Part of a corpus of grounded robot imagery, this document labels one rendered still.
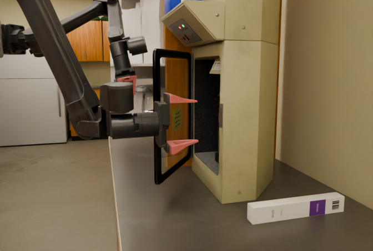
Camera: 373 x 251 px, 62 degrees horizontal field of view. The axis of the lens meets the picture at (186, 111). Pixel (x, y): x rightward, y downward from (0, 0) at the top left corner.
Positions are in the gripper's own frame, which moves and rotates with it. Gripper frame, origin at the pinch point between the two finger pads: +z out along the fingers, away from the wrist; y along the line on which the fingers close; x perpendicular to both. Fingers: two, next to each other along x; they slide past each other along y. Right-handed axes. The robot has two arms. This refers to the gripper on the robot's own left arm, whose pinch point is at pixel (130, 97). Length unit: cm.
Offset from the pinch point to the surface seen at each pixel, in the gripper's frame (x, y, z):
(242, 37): -30.4, -32.2, -4.5
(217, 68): -26.1, -19.2, 0.0
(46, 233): 75, 174, 66
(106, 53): -25, 466, -163
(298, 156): -60, 4, 38
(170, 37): -20.3, 2.5, -19.4
